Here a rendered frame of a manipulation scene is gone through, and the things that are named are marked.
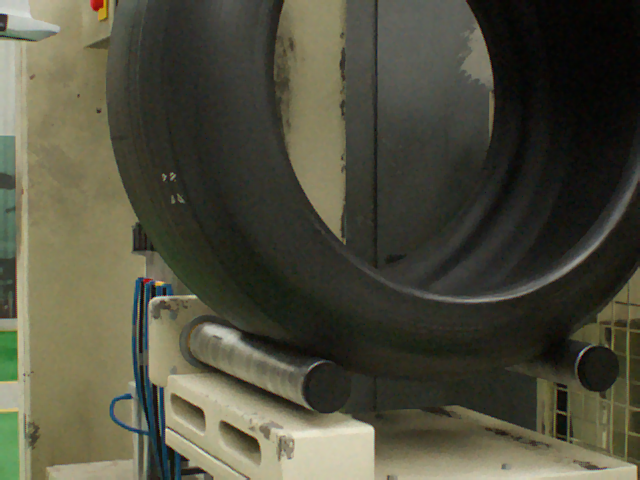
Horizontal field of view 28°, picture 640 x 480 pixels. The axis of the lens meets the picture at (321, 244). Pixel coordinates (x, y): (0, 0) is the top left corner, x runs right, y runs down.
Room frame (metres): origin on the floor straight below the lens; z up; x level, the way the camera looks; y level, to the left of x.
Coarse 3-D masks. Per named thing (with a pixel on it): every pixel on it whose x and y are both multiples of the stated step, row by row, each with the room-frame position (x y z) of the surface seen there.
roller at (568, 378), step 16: (544, 352) 1.25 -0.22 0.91; (560, 352) 1.23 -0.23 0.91; (576, 352) 1.21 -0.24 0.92; (592, 352) 1.20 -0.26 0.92; (608, 352) 1.20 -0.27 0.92; (512, 368) 1.32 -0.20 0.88; (528, 368) 1.28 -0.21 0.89; (544, 368) 1.25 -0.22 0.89; (560, 368) 1.22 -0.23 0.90; (576, 368) 1.20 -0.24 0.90; (592, 368) 1.19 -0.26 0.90; (608, 368) 1.20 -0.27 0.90; (576, 384) 1.21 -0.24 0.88; (592, 384) 1.20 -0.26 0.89; (608, 384) 1.20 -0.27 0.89
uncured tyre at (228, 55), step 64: (128, 0) 1.20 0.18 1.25; (192, 0) 1.07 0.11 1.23; (256, 0) 1.06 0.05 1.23; (512, 0) 1.46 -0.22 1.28; (576, 0) 1.41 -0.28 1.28; (128, 64) 1.16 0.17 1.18; (192, 64) 1.06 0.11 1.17; (256, 64) 1.06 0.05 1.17; (512, 64) 1.47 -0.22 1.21; (576, 64) 1.45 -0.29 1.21; (128, 128) 1.17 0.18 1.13; (192, 128) 1.07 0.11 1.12; (256, 128) 1.06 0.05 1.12; (512, 128) 1.47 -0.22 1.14; (576, 128) 1.45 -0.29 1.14; (128, 192) 1.24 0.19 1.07; (192, 192) 1.08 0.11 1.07; (256, 192) 1.06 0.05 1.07; (512, 192) 1.46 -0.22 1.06; (576, 192) 1.41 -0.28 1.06; (192, 256) 1.15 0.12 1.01; (256, 256) 1.08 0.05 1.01; (320, 256) 1.08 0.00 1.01; (448, 256) 1.43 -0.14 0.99; (512, 256) 1.43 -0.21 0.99; (576, 256) 1.18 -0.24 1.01; (256, 320) 1.14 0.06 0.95; (320, 320) 1.10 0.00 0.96; (384, 320) 1.11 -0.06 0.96; (448, 320) 1.13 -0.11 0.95; (512, 320) 1.16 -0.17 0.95; (576, 320) 1.21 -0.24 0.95
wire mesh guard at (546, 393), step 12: (612, 300) 1.50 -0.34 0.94; (612, 312) 1.50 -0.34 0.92; (600, 324) 1.52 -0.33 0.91; (612, 324) 1.50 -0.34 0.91; (612, 336) 1.50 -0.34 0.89; (612, 348) 1.50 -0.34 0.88; (540, 384) 1.63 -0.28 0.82; (552, 384) 1.62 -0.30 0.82; (636, 384) 1.46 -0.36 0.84; (540, 396) 1.63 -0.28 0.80; (552, 396) 1.63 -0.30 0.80; (588, 396) 1.54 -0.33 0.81; (612, 396) 1.50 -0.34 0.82; (540, 408) 1.63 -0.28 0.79; (552, 408) 1.62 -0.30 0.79; (612, 408) 1.50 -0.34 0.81; (636, 408) 1.46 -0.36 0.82; (540, 420) 1.63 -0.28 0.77; (552, 420) 1.63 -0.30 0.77; (588, 420) 1.54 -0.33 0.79; (540, 432) 1.63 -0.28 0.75; (552, 432) 1.62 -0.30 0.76; (588, 444) 1.54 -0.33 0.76; (624, 456) 1.48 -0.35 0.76
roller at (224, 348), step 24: (192, 336) 1.38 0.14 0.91; (216, 336) 1.32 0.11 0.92; (240, 336) 1.28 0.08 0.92; (216, 360) 1.31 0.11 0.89; (240, 360) 1.23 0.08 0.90; (264, 360) 1.18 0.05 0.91; (288, 360) 1.14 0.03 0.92; (312, 360) 1.11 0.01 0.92; (264, 384) 1.18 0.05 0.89; (288, 384) 1.12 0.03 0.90; (312, 384) 1.08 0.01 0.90; (336, 384) 1.09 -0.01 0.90; (312, 408) 1.09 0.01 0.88; (336, 408) 1.09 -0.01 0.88
